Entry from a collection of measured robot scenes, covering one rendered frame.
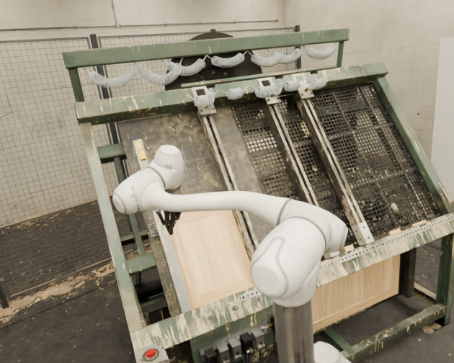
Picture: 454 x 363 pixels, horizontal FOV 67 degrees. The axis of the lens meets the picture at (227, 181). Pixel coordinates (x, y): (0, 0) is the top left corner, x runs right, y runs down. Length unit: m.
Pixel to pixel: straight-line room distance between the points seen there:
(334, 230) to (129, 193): 0.62
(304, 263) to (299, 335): 0.23
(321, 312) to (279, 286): 1.75
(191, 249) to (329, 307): 1.14
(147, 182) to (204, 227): 0.81
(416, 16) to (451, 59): 1.96
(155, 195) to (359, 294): 1.92
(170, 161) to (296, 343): 0.67
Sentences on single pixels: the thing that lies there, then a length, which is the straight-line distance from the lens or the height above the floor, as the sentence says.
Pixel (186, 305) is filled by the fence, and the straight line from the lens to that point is 1.78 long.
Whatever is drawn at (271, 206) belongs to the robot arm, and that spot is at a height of 1.60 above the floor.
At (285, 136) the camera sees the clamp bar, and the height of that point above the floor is 1.55.
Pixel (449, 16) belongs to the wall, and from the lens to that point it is 6.73.
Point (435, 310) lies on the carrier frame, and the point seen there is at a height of 0.18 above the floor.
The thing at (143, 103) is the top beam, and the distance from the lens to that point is 2.03.
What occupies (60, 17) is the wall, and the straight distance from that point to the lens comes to 6.54.
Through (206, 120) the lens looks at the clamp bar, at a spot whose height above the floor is 1.71.
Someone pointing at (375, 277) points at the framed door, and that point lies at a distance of 2.73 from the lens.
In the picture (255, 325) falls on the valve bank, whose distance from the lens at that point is 1.89.
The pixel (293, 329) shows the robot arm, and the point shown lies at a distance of 0.96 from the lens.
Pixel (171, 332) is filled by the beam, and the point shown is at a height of 0.86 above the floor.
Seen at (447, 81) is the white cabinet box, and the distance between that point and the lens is 5.19.
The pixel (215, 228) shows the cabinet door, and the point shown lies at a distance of 1.88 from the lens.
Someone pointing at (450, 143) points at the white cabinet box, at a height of 0.76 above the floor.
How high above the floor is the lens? 1.99
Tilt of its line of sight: 18 degrees down
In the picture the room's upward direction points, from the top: 7 degrees counter-clockwise
